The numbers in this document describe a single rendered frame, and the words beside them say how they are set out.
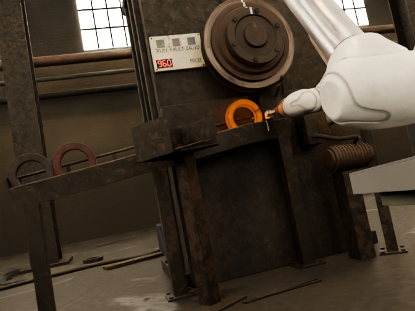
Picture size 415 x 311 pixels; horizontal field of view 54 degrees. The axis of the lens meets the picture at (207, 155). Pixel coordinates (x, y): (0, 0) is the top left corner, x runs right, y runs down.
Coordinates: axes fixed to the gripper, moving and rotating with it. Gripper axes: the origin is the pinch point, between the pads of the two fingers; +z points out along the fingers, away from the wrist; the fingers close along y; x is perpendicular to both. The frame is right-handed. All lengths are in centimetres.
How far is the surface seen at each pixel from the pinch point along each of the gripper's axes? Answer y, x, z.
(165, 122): -58, -1, -43
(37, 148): -144, 22, 255
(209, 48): -24.5, 35.9, 1.2
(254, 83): -5.3, 16.2, -0.5
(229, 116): -20.3, 2.0, -0.2
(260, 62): -3.3, 24.5, -8.3
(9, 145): -242, 66, 616
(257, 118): -6.2, -1.1, -0.3
